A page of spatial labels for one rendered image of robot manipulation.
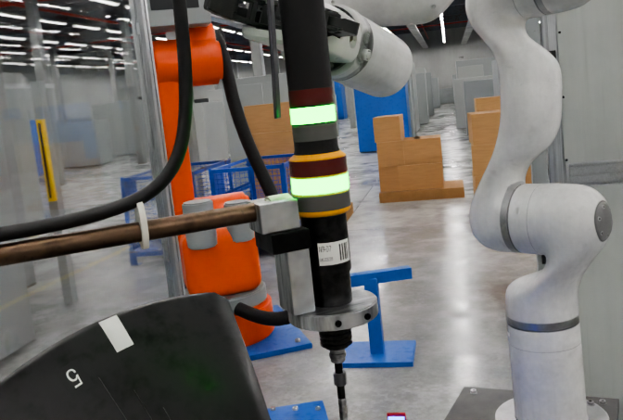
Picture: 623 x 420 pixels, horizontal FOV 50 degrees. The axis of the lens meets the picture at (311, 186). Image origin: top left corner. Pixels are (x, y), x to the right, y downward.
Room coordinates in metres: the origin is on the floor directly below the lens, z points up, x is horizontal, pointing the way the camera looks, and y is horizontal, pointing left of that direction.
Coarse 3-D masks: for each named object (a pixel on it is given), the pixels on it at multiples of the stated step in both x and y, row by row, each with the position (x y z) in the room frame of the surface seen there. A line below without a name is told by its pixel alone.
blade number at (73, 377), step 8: (64, 368) 0.52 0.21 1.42; (72, 368) 0.52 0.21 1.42; (80, 368) 0.53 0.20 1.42; (64, 376) 0.52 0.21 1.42; (72, 376) 0.52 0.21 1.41; (80, 376) 0.52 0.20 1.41; (88, 376) 0.52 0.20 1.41; (64, 384) 0.51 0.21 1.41; (72, 384) 0.52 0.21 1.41; (80, 384) 0.52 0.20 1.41; (88, 384) 0.52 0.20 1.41; (72, 392) 0.51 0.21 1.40; (80, 392) 0.51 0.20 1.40
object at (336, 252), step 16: (304, 224) 0.50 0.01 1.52; (320, 224) 0.49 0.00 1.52; (336, 224) 0.49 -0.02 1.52; (320, 240) 0.49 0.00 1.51; (336, 240) 0.49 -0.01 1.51; (320, 256) 0.49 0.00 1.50; (336, 256) 0.49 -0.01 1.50; (320, 272) 0.49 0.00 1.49; (336, 272) 0.49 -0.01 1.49; (320, 288) 0.49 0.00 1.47; (336, 288) 0.49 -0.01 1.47; (320, 304) 0.49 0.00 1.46; (336, 304) 0.49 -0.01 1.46; (320, 336) 0.50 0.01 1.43; (336, 336) 0.49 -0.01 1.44
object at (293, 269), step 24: (264, 216) 0.47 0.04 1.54; (288, 216) 0.48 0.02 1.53; (264, 240) 0.48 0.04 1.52; (288, 240) 0.47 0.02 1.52; (288, 264) 0.48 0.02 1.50; (288, 288) 0.48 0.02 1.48; (312, 288) 0.48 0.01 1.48; (288, 312) 0.50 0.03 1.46; (312, 312) 0.48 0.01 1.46; (336, 312) 0.48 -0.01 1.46; (360, 312) 0.48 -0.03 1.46
